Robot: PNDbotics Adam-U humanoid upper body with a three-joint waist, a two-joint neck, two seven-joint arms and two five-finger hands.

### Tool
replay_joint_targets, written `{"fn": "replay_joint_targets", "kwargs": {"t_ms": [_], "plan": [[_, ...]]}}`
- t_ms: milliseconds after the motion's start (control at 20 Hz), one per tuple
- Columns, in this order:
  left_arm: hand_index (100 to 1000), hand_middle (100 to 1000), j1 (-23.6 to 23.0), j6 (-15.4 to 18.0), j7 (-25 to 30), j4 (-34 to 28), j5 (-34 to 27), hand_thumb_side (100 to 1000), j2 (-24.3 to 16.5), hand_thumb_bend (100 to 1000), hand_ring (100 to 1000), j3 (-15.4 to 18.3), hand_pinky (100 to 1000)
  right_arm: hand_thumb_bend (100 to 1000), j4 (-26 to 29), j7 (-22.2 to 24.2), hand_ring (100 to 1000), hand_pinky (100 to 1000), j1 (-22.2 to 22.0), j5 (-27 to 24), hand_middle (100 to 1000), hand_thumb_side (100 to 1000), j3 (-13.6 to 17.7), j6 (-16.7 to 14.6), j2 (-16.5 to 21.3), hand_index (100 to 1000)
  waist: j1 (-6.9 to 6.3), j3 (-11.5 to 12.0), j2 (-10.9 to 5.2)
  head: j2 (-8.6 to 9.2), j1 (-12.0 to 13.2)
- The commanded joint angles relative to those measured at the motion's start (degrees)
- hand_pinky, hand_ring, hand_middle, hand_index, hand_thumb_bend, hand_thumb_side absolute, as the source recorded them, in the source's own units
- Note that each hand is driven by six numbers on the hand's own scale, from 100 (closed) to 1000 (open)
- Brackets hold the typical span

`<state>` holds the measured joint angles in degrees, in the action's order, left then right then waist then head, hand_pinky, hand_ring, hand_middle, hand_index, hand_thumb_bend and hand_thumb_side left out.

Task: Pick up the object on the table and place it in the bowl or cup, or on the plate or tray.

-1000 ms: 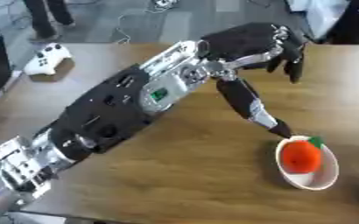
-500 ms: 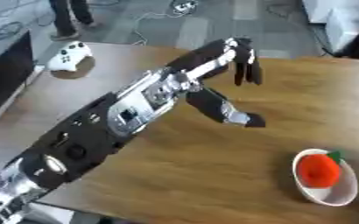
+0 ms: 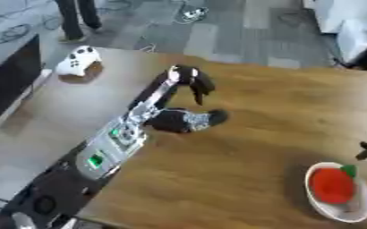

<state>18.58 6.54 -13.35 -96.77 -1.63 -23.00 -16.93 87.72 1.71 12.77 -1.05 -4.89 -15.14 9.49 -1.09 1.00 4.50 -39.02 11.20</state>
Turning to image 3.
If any person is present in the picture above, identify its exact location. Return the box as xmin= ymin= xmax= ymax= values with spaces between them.
xmin=52 ymin=0 xmax=107 ymax=44

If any white power strip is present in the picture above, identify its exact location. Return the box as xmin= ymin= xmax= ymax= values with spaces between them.
xmin=172 ymin=4 xmax=212 ymax=25

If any white floor cable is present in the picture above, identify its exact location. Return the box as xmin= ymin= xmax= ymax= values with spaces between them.
xmin=136 ymin=42 xmax=158 ymax=54

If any white game controller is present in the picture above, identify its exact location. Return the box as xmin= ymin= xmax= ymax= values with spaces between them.
xmin=53 ymin=45 xmax=104 ymax=78

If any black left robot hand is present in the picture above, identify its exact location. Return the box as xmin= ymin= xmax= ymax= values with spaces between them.
xmin=127 ymin=64 xmax=231 ymax=135

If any red toy fruit green leaf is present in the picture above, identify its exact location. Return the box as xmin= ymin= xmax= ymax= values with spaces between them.
xmin=309 ymin=164 xmax=359 ymax=206

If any white bowl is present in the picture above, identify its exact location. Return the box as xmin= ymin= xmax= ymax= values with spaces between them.
xmin=303 ymin=161 xmax=367 ymax=225

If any white furniture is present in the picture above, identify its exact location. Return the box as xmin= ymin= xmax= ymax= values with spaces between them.
xmin=303 ymin=0 xmax=367 ymax=65

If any black floor cable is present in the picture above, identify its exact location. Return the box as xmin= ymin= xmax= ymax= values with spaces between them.
xmin=0 ymin=11 xmax=64 ymax=45

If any black cabinet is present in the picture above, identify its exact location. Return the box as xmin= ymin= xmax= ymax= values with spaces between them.
xmin=0 ymin=33 xmax=46 ymax=131

